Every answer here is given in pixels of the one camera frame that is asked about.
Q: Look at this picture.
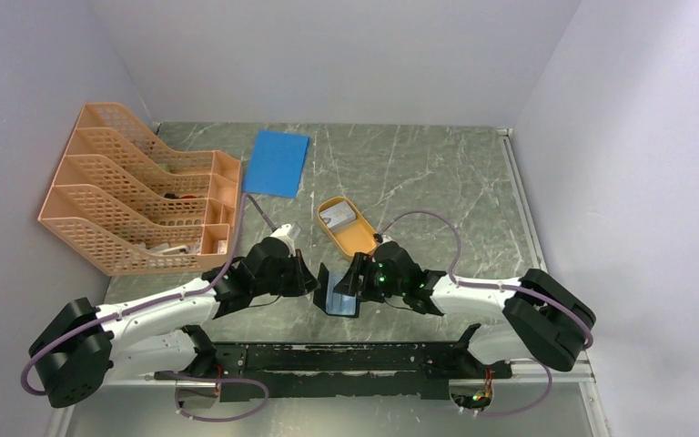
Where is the white VIP card stack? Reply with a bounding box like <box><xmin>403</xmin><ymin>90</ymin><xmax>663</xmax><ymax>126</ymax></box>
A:
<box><xmin>319</xmin><ymin>200</ymin><xmax>357</xmax><ymax>232</ymax></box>

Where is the yellow oval tray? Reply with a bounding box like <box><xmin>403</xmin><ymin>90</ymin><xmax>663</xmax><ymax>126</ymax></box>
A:
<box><xmin>316</xmin><ymin>197</ymin><xmax>377</xmax><ymax>260</ymax></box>

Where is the blue folder sheet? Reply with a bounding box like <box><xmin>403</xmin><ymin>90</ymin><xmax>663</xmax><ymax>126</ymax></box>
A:
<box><xmin>242</xmin><ymin>130</ymin><xmax>310</xmax><ymax>198</ymax></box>

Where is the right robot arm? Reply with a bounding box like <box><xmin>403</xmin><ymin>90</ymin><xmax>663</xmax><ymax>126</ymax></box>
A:
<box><xmin>320</xmin><ymin>241</ymin><xmax>596</xmax><ymax>377</ymax></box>

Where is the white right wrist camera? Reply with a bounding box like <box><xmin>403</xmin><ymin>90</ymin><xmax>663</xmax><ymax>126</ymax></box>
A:
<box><xmin>373</xmin><ymin>234</ymin><xmax>395</xmax><ymax>250</ymax></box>

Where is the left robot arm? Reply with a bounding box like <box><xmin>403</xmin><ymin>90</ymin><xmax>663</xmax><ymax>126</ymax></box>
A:
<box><xmin>21</xmin><ymin>237</ymin><xmax>320</xmax><ymax>409</ymax></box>

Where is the black leather card holder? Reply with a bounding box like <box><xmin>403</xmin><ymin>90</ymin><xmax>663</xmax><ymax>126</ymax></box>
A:
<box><xmin>312</xmin><ymin>263</ymin><xmax>360</xmax><ymax>319</ymax></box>

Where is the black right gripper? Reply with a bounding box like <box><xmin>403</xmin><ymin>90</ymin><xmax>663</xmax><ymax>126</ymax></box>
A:
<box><xmin>333</xmin><ymin>251</ymin><xmax>406</xmax><ymax>302</ymax></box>

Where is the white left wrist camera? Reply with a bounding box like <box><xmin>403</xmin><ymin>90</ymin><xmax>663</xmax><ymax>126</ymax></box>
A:
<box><xmin>271</xmin><ymin>223</ymin><xmax>300</xmax><ymax>244</ymax></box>

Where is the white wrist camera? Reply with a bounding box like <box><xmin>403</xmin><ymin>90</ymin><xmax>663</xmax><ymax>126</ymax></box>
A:
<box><xmin>271</xmin><ymin>223</ymin><xmax>300</xmax><ymax>244</ymax></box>
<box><xmin>373</xmin><ymin>234</ymin><xmax>395</xmax><ymax>250</ymax></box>

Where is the peach plastic file organizer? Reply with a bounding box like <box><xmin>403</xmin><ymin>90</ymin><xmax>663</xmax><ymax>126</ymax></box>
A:
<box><xmin>37</xmin><ymin>102</ymin><xmax>241</xmax><ymax>277</ymax></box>

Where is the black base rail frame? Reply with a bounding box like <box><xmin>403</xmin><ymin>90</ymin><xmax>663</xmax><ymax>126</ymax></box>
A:
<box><xmin>182</xmin><ymin>325</ymin><xmax>512</xmax><ymax>402</ymax></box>

